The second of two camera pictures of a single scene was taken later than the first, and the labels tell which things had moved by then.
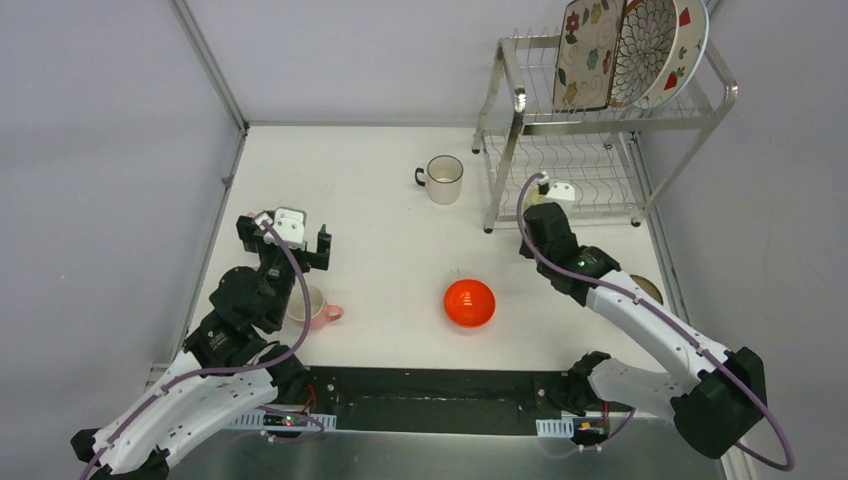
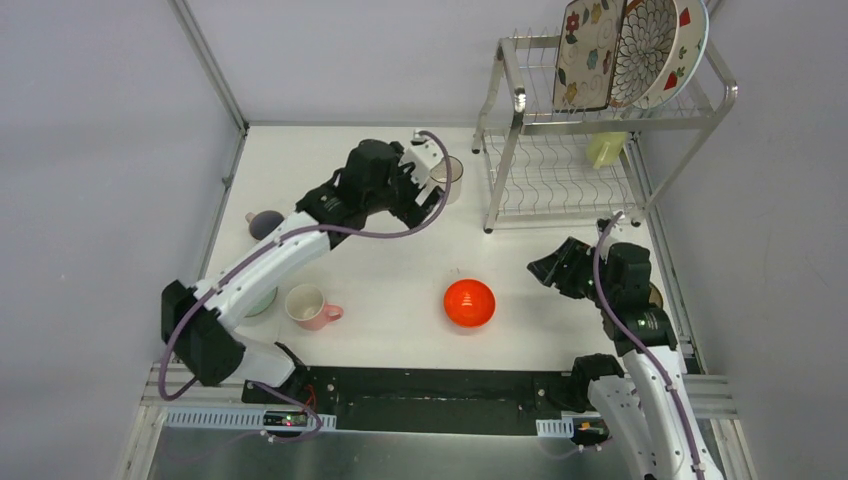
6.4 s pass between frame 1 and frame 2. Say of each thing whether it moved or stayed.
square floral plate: stayed
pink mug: stayed
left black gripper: moved
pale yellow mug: moved
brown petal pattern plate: stayed
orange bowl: stayed
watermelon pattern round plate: stayed
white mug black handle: stayed
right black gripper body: moved
